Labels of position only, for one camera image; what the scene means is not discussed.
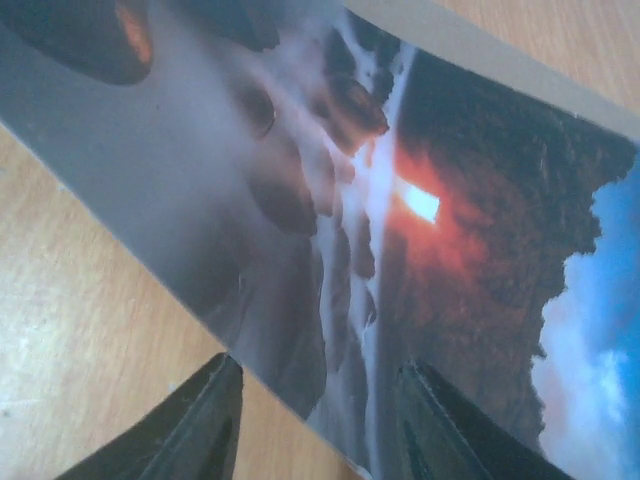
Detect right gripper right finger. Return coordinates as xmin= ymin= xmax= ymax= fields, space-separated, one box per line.
xmin=394 ymin=361 xmax=571 ymax=480

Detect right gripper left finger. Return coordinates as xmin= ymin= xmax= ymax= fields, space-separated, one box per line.
xmin=58 ymin=353 xmax=244 ymax=480

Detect sunset landscape photo white border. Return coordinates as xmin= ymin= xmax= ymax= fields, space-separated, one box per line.
xmin=1 ymin=1 xmax=639 ymax=479

